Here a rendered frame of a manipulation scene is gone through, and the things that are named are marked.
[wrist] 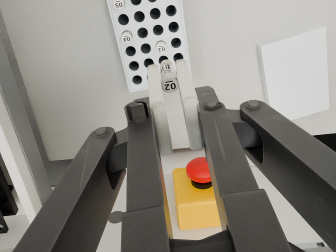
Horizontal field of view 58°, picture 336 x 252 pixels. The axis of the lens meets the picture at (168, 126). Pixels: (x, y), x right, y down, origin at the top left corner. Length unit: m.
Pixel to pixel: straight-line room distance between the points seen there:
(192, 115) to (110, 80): 0.30
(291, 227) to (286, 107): 0.17
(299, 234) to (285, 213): 0.03
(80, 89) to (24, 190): 0.16
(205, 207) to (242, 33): 0.23
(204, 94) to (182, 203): 0.21
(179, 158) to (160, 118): 0.36
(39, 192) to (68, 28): 0.21
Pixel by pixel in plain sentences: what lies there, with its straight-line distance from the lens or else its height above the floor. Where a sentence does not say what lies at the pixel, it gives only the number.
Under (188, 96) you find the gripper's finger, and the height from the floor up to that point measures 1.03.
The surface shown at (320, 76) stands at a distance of 0.49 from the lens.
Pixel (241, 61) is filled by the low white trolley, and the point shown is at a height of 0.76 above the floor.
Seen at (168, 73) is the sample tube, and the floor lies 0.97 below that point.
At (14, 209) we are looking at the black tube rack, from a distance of 0.45.
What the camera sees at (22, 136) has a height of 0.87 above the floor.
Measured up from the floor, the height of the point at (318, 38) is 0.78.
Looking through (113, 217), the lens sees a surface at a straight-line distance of 0.42.
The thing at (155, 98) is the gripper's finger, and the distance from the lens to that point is 0.16.
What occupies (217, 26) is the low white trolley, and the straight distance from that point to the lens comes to 0.43.
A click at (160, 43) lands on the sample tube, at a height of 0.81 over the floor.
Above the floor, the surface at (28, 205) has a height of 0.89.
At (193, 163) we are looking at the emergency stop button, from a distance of 0.37.
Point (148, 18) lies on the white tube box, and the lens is 0.38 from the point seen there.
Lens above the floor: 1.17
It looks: 61 degrees down
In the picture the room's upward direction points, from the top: 172 degrees clockwise
